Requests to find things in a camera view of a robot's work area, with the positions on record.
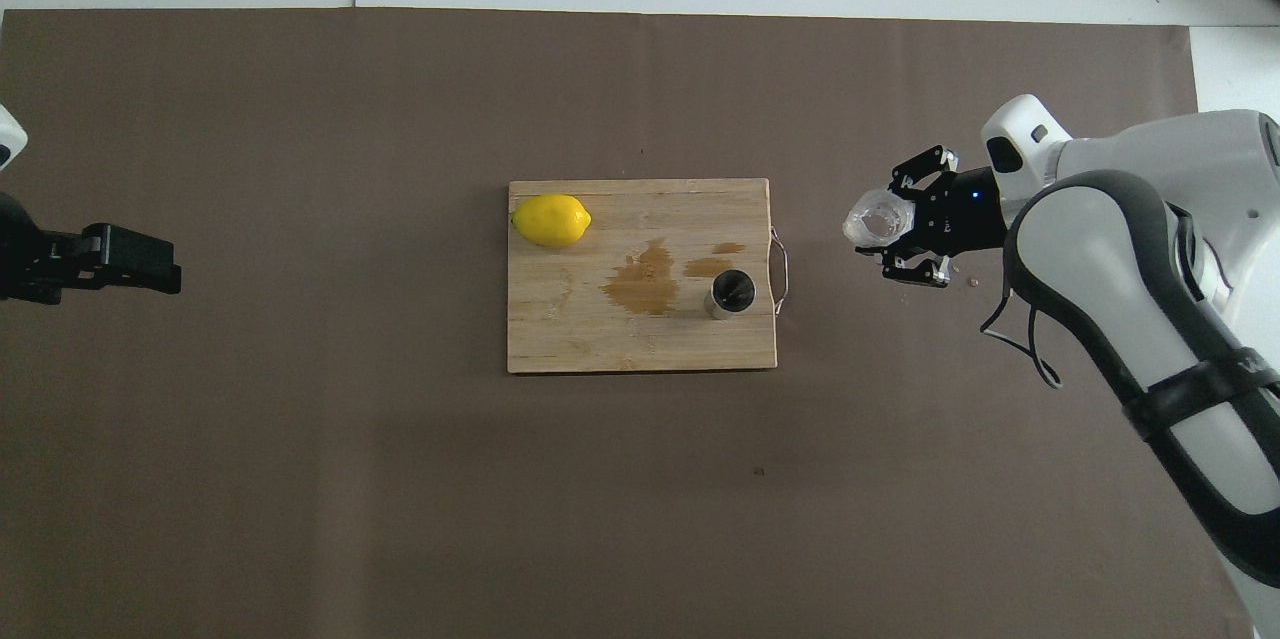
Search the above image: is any brown paper table mat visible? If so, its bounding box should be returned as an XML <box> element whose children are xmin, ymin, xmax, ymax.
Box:
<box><xmin>0</xmin><ymin>7</ymin><xmax>1256</xmax><ymax>639</ymax></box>

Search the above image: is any wooden cutting board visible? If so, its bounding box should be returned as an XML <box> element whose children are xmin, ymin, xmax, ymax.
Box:
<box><xmin>507</xmin><ymin>178</ymin><xmax>791</xmax><ymax>375</ymax></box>

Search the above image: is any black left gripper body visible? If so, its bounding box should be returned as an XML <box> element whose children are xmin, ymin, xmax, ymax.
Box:
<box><xmin>0</xmin><ymin>191</ymin><xmax>91</xmax><ymax>305</ymax></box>

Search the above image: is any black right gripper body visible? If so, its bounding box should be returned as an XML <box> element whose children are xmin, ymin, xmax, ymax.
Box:
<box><xmin>905</xmin><ymin>181</ymin><xmax>1009</xmax><ymax>260</ymax></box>

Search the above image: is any steel double jigger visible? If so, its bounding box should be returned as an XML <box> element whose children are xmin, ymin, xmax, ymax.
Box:
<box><xmin>705</xmin><ymin>269</ymin><xmax>758</xmax><ymax>321</ymax></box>

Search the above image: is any yellow lemon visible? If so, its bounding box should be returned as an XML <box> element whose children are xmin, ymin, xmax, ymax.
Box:
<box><xmin>511</xmin><ymin>194</ymin><xmax>593</xmax><ymax>248</ymax></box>

